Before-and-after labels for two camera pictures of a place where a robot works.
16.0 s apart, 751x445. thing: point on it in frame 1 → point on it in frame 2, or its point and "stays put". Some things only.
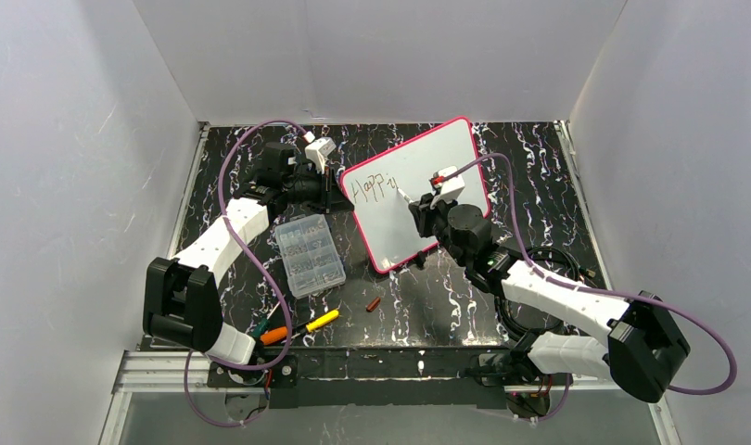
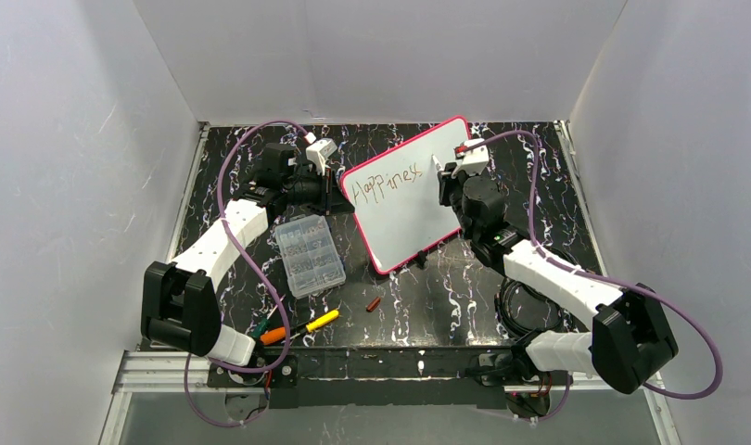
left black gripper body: x=325 y=191 stays put
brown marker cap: x=374 y=304 stays put
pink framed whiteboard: x=382 y=187 stays put
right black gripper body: x=425 y=210 → x=447 y=181
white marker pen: x=403 y=195 → x=438 y=161
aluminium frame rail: x=180 y=369 stays put
